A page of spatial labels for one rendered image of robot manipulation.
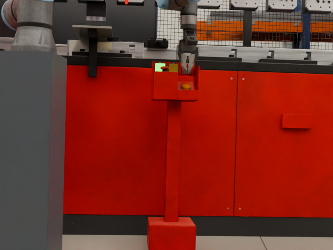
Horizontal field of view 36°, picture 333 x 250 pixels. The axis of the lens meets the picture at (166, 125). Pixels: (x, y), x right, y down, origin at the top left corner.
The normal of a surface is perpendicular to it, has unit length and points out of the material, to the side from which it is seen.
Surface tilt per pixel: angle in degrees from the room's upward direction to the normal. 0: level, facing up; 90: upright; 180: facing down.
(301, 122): 90
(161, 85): 90
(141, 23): 90
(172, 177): 90
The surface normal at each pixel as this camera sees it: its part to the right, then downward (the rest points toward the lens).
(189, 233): 0.08, 0.00
